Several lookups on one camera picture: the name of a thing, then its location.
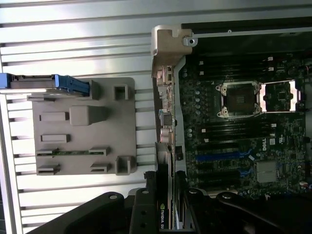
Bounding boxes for silver hard disk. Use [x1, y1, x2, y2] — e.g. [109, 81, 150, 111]
[9, 74, 69, 96]

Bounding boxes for grey parts rack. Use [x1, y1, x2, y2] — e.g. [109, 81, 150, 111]
[26, 77, 137, 176]

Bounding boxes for green RAM stick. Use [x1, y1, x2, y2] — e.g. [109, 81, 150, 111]
[52, 150, 91, 156]

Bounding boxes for CPU socket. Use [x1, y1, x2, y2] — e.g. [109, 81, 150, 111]
[215, 81, 263, 120]

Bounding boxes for open black PC case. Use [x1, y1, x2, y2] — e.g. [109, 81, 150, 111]
[150, 23, 312, 234]

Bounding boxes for open metal socket cover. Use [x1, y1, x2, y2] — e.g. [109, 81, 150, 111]
[259, 80, 302, 114]

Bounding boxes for beige corner fixture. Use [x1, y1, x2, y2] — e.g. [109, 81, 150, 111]
[150, 24, 193, 78]

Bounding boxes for silver chipset heatsink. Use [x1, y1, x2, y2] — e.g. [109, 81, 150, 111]
[255, 160, 278, 184]

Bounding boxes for green Dell motherboard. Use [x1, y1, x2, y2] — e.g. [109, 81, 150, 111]
[156, 46, 312, 203]

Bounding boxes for blue disk caddy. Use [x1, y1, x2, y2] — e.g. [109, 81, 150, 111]
[0, 72, 90, 100]

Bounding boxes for blue expansion slot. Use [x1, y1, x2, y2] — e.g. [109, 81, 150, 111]
[196, 153, 240, 162]

